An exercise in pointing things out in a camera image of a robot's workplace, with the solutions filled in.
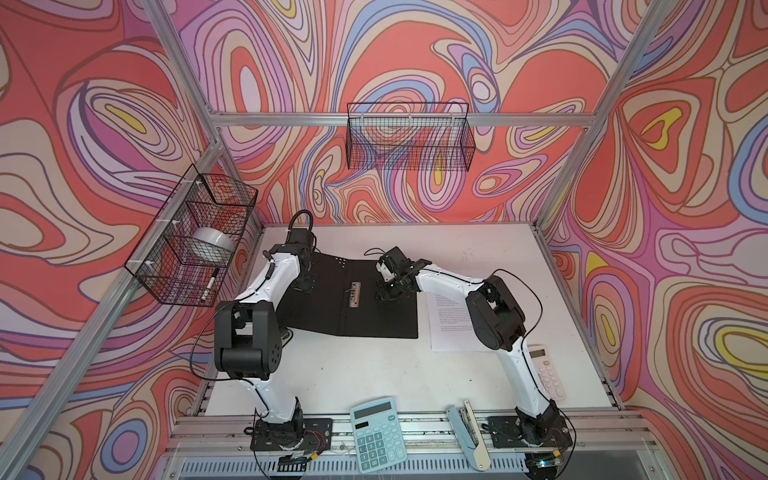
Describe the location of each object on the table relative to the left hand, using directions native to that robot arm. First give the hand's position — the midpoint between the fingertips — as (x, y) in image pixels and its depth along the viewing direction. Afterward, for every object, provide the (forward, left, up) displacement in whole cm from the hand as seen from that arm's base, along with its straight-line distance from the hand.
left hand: (290, 281), depth 91 cm
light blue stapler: (-40, -50, -6) cm, 64 cm away
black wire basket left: (-6, +18, +22) cm, 29 cm away
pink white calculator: (-25, -75, -9) cm, 79 cm away
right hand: (-1, -28, -10) cm, 30 cm away
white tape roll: (-1, +13, +22) cm, 25 cm away
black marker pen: (-14, +14, +15) cm, 25 cm away
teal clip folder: (-2, -15, -11) cm, 19 cm away
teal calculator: (-40, -27, -8) cm, 49 cm away
